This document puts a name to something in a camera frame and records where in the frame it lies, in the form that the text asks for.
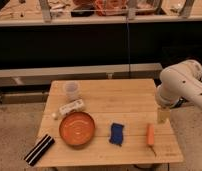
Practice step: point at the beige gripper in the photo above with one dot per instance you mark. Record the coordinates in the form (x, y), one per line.
(162, 115)

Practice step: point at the white ceramic cup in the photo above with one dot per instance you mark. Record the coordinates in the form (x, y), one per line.
(71, 89)

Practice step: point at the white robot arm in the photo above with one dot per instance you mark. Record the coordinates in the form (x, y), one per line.
(180, 80)

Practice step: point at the orange carrot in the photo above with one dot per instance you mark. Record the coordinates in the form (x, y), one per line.
(150, 137)

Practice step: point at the wooden table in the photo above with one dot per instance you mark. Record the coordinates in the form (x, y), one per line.
(130, 102)

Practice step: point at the blue cloth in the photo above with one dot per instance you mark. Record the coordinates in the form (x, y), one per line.
(116, 136)

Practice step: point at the white tube bottle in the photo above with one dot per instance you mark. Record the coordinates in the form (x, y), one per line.
(77, 105)

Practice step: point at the orange bowl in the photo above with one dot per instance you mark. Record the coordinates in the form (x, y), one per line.
(77, 129)

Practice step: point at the low grey shelf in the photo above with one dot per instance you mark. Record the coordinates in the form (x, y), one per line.
(44, 76)

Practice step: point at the long background workbench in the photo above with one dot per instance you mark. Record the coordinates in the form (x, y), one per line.
(66, 12)

